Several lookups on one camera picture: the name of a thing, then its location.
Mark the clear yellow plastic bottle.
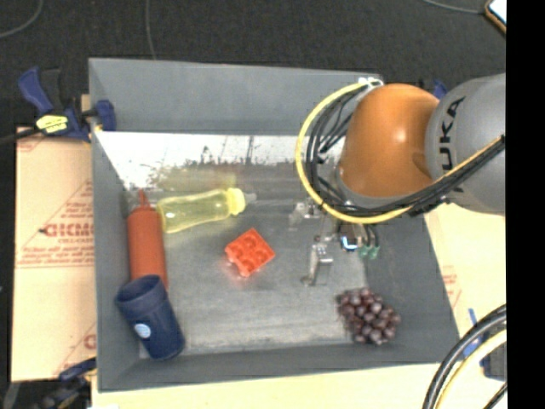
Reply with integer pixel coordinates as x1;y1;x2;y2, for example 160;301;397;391
155;187;248;234

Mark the grey metal bin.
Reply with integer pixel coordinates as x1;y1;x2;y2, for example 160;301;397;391
87;57;462;392

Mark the red-orange squeeze bottle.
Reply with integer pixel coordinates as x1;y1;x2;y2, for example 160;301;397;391
126;188;169;290

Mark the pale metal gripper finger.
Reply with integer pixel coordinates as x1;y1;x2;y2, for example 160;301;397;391
289;200;324;230
300;244;335;287

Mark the orange-red grid block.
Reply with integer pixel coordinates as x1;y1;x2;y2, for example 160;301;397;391
223;227;277;279

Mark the purple toy grape bunch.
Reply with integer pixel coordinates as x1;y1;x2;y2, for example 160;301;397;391
336;286;403;347

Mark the dark blue plastic cup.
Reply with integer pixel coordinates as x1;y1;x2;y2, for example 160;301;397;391
113;274;186;361

